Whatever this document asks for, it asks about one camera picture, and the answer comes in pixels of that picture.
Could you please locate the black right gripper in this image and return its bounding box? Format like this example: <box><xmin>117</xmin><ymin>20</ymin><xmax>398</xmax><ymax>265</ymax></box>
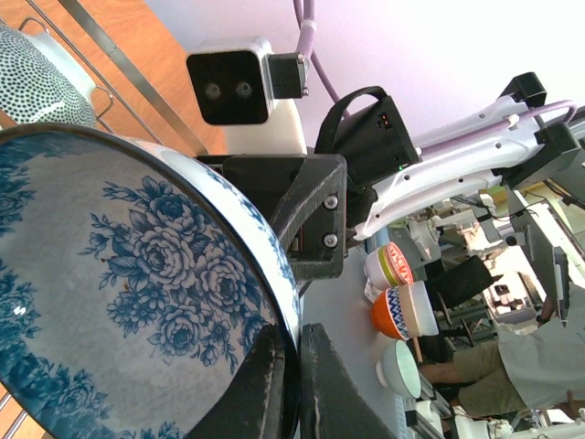
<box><xmin>197</xmin><ymin>155</ymin><xmax>378</xmax><ymax>279</ymax></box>

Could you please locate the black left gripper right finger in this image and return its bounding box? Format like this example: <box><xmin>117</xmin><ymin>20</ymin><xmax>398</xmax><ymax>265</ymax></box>
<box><xmin>300</xmin><ymin>323</ymin><xmax>394</xmax><ymax>439</ymax></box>

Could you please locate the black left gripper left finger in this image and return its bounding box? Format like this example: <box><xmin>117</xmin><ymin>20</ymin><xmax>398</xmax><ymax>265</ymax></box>
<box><xmin>186</xmin><ymin>325</ymin><xmax>285</xmax><ymax>439</ymax></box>

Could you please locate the blue floral white bowl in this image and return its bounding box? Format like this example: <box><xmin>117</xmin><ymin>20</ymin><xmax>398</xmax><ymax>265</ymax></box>
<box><xmin>1</xmin><ymin>123</ymin><xmax>301</xmax><ymax>438</ymax></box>

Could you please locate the grey speckled bowl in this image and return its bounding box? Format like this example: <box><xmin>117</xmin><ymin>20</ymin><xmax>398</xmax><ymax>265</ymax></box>
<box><xmin>1</xmin><ymin>25</ymin><xmax>97</xmax><ymax>128</ymax></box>

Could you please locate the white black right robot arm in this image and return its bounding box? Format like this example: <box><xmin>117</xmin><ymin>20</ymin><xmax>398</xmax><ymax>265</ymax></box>
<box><xmin>203</xmin><ymin>72</ymin><xmax>580</xmax><ymax>282</ymax></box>

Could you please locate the white teal small bowl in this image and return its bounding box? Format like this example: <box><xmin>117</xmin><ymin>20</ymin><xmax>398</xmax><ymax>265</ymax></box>
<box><xmin>375</xmin><ymin>340</ymin><xmax>421</xmax><ymax>399</ymax></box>

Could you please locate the white green red cup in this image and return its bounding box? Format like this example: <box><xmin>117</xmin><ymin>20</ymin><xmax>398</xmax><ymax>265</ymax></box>
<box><xmin>364</xmin><ymin>242</ymin><xmax>414</xmax><ymax>291</ymax></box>

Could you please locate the orange blue patterned cup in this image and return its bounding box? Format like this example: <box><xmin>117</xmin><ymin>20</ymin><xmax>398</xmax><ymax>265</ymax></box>
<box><xmin>370</xmin><ymin>281</ymin><xmax>439</xmax><ymax>340</ymax></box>

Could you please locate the person in grey shirt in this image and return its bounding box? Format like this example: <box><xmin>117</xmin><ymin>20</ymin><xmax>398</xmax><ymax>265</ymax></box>
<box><xmin>420</xmin><ymin>285</ymin><xmax>584</xmax><ymax>420</ymax></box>

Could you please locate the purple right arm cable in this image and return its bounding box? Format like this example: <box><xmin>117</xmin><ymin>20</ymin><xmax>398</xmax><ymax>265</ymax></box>
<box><xmin>292</xmin><ymin>0</ymin><xmax>580</xmax><ymax>152</ymax></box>

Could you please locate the metal wire dish rack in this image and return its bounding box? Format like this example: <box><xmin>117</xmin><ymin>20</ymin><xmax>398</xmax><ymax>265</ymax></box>
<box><xmin>0</xmin><ymin>0</ymin><xmax>211</xmax><ymax>439</ymax></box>

